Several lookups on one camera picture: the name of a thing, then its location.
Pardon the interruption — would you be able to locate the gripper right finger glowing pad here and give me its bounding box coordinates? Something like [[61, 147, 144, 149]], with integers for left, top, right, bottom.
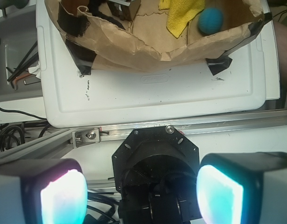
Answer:
[[196, 152, 287, 224]]

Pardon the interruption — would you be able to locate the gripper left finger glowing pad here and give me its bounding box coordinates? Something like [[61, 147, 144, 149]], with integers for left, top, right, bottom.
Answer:
[[0, 159, 87, 224]]

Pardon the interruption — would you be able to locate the blue felt ball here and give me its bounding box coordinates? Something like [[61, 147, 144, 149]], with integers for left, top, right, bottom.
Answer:
[[198, 7, 223, 35]]

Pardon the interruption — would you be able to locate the white plastic lid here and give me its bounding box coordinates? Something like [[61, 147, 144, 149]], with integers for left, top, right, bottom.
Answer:
[[36, 0, 280, 127]]

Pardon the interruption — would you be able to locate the brown paper bag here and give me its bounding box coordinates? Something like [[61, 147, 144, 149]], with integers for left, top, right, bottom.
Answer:
[[44, 0, 272, 75]]

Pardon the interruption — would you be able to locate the yellow cloth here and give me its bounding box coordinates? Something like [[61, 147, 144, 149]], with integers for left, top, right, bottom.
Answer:
[[158, 0, 205, 38]]

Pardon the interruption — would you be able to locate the aluminium extrusion rail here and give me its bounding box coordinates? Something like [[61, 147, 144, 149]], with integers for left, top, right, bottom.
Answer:
[[0, 109, 287, 160]]

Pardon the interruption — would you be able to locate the aluminium corner bracket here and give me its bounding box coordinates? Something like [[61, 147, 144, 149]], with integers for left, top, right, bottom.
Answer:
[[72, 127, 100, 148]]

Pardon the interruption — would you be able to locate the black cable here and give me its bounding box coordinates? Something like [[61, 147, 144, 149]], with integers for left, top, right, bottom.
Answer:
[[0, 102, 48, 121]]

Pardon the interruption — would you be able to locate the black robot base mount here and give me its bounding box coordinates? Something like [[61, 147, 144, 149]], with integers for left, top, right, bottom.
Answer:
[[112, 126, 201, 224]]

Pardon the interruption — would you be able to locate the dark blue rope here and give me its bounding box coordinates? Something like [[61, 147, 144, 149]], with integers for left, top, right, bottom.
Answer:
[[88, 0, 127, 30]]

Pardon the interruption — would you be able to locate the metal bracket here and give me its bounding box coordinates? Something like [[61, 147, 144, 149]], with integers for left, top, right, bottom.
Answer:
[[106, 0, 141, 21]]

